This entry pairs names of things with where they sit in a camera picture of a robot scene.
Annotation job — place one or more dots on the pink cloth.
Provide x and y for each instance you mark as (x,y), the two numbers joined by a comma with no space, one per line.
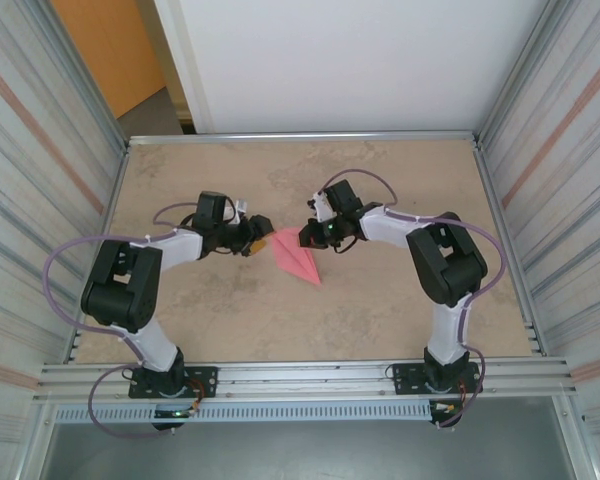
(295,260)

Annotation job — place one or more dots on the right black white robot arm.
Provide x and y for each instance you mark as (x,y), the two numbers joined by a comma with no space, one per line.
(447,260)

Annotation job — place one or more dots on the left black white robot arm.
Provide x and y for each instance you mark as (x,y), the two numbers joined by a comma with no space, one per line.
(120,285)

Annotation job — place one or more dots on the grey metal sheet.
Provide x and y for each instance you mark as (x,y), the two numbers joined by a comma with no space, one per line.
(305,450)

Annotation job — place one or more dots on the orange door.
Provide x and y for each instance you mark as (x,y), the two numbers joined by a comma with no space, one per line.
(110,50)

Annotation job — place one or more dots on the aluminium table edge rail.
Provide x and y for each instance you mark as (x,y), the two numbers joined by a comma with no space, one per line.
(492,200)
(116,190)
(305,137)

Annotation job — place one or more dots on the wide aluminium mounting rail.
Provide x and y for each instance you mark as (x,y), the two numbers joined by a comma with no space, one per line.
(305,380)

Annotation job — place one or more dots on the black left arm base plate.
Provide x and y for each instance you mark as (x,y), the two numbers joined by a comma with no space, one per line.
(205,380)

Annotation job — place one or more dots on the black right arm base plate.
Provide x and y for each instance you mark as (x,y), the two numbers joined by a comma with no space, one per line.
(405,377)

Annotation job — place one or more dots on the white door frame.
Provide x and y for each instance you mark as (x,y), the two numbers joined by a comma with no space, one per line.
(180,65)

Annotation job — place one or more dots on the aluminium frame post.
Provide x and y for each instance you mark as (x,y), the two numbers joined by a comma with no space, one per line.
(517,75)
(82,75)

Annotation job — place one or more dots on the corrugated enclosure side panel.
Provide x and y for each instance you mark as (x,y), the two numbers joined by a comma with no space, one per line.
(590,200)
(10,200)

